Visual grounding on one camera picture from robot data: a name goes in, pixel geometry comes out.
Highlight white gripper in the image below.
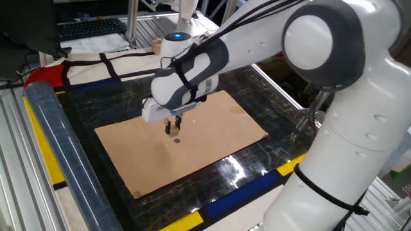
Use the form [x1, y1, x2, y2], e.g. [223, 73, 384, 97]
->
[141, 96, 207, 136]

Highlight small wooden cube block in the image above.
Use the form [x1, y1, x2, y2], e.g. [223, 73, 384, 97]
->
[168, 124, 181, 139]

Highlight colour block patterned cloth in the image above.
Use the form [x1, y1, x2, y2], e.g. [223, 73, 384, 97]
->
[22, 47, 308, 231]

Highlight brown cardboard sheet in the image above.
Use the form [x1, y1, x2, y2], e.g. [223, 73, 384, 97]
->
[94, 90, 269, 200]

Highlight black marble pattern mat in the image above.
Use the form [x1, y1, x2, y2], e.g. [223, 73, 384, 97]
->
[57, 57, 317, 231]

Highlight notched wooden piece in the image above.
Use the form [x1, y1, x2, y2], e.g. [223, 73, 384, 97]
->
[151, 37, 164, 56]

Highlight clear plastic tube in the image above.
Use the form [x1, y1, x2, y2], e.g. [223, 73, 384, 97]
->
[23, 81, 125, 231]

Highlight white paper sheets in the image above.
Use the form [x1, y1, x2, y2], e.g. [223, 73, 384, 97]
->
[60, 33, 130, 55]

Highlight black computer keyboard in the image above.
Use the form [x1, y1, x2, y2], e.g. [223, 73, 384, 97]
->
[57, 17, 128, 42]

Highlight aluminium diagonal strut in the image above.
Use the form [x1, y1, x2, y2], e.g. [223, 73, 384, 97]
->
[302, 90, 331, 125]

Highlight black computer monitor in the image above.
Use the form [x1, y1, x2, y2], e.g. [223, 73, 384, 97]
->
[0, 0, 72, 81]

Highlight aluminium frame post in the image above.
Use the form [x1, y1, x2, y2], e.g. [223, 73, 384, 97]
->
[125, 0, 140, 49]
[220, 0, 240, 26]

